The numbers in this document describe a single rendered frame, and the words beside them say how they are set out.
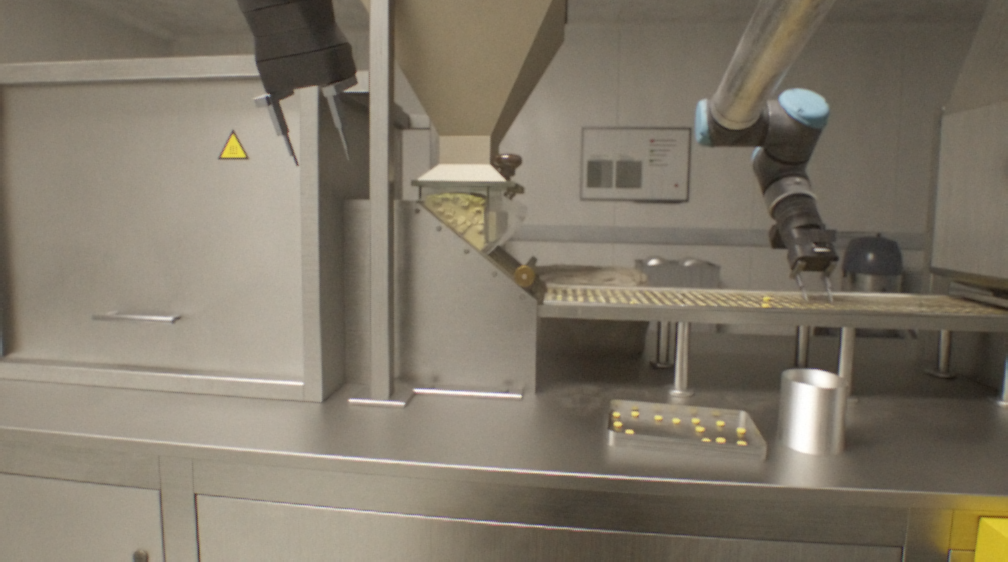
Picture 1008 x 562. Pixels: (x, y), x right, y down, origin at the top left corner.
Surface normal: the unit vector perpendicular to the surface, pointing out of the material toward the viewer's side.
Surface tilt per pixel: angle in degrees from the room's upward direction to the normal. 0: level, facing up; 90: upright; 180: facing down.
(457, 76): 114
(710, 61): 90
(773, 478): 0
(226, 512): 90
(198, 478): 90
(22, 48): 90
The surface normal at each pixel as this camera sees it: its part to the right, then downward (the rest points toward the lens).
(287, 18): -0.10, 0.59
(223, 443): 0.01, -1.00
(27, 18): 0.99, 0.03
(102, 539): -0.11, 0.07
